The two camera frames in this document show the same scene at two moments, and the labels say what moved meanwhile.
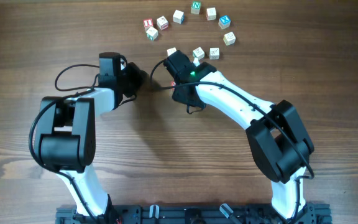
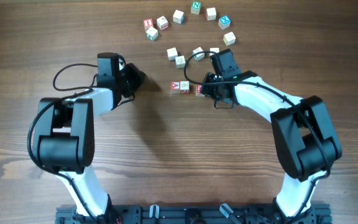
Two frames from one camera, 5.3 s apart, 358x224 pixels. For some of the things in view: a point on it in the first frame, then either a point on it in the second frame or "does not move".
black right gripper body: (179, 95) -> (213, 91)
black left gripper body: (132, 81) does not move
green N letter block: (196, 7) does not move
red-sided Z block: (214, 53) does not move
